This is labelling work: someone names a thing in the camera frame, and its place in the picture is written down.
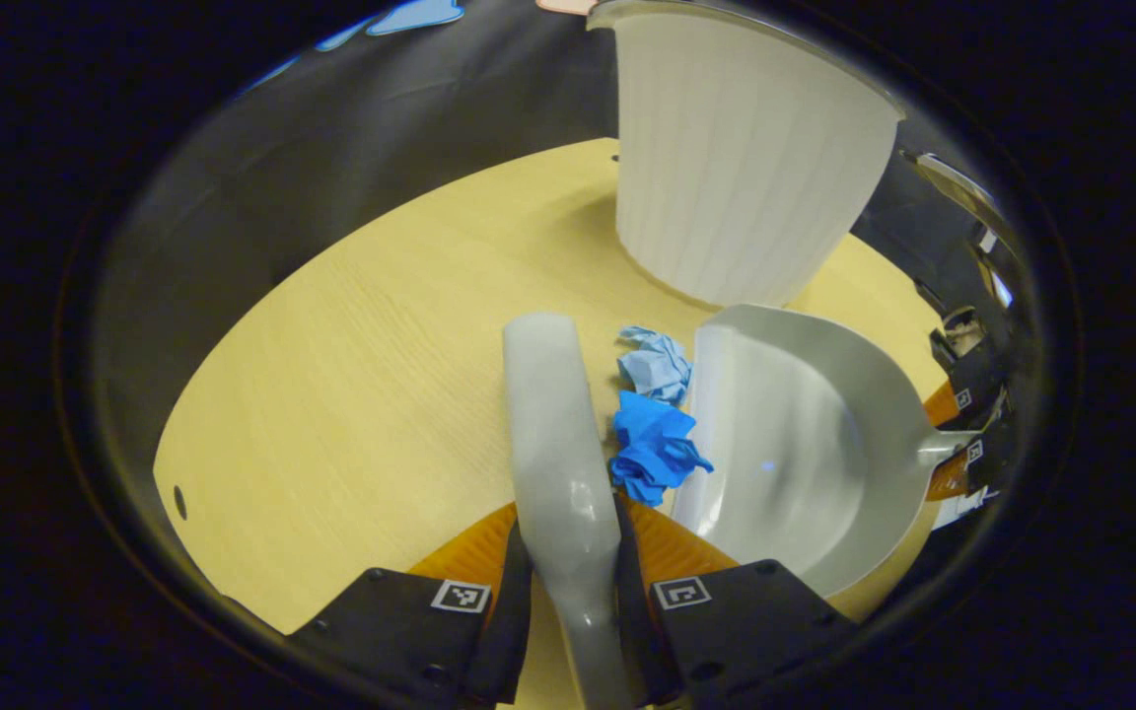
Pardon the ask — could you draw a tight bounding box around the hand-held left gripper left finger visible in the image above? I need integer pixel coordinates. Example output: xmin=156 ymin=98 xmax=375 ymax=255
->
xmin=287 ymin=501 xmax=535 ymax=709

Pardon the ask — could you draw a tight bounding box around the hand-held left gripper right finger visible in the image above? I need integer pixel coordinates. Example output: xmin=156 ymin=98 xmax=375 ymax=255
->
xmin=612 ymin=493 xmax=855 ymax=709

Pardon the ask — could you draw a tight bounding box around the small grey broom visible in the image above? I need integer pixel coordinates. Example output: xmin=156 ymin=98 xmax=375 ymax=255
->
xmin=502 ymin=313 xmax=648 ymax=710

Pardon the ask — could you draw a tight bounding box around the bright blue paper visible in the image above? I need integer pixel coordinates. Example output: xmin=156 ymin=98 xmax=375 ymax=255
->
xmin=609 ymin=390 xmax=715 ymax=509

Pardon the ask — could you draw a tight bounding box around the grey plastic dustpan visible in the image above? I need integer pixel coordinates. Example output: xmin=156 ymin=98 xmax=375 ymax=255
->
xmin=669 ymin=304 xmax=983 ymax=600

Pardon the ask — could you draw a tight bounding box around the white ribbed garbage bin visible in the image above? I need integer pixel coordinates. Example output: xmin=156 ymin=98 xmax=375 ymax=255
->
xmin=586 ymin=0 xmax=907 ymax=309

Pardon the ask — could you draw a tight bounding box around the light blue paper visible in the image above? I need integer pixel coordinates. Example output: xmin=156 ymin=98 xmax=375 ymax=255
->
xmin=616 ymin=326 xmax=694 ymax=405

